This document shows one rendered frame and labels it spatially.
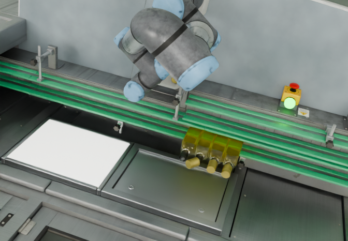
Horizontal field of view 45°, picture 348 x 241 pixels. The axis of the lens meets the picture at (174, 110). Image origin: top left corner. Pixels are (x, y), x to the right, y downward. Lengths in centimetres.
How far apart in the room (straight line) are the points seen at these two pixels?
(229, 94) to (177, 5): 51
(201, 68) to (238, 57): 76
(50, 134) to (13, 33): 51
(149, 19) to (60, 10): 102
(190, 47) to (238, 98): 76
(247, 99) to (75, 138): 76
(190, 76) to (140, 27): 18
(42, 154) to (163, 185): 51
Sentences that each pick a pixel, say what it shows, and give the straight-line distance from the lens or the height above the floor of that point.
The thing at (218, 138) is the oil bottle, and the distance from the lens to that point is 170.
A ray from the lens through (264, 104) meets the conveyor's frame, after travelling 176.
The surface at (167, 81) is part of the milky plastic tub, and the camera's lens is 184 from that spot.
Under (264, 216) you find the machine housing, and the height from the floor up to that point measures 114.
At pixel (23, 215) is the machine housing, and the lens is 158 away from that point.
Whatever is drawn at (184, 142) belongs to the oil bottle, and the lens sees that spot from 165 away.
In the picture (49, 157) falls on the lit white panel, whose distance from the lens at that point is 177.
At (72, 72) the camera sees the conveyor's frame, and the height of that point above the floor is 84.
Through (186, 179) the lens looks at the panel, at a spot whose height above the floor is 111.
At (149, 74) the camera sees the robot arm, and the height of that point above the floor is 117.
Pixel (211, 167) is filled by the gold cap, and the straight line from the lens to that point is 157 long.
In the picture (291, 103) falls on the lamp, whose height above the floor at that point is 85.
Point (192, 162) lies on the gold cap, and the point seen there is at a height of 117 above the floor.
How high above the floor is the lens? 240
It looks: 57 degrees down
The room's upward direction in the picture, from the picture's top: 147 degrees counter-clockwise
